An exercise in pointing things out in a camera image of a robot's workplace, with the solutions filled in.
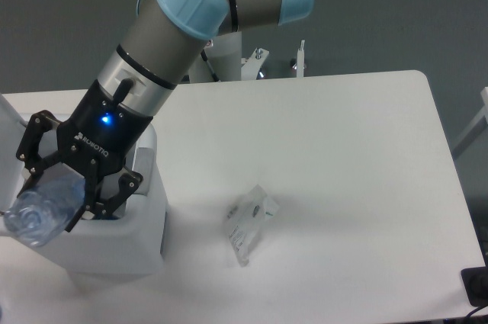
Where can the clear plastic water bottle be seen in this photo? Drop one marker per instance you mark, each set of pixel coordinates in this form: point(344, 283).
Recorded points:
point(43, 212)

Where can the white frame at right edge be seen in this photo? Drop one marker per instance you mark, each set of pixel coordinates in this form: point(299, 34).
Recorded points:
point(473, 130)

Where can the clear plastic wrapper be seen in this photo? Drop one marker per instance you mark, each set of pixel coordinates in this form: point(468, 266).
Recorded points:
point(245, 219)

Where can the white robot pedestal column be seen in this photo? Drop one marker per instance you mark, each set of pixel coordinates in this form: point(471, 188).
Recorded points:
point(224, 55)

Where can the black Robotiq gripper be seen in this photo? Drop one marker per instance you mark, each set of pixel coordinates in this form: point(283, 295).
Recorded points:
point(100, 128)

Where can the white trash can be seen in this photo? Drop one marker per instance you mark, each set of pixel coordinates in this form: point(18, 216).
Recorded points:
point(130, 244)

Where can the black device at corner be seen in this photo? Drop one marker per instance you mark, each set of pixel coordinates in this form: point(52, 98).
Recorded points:
point(475, 284)

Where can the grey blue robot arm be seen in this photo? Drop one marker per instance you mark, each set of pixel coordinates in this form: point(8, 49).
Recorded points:
point(158, 50)

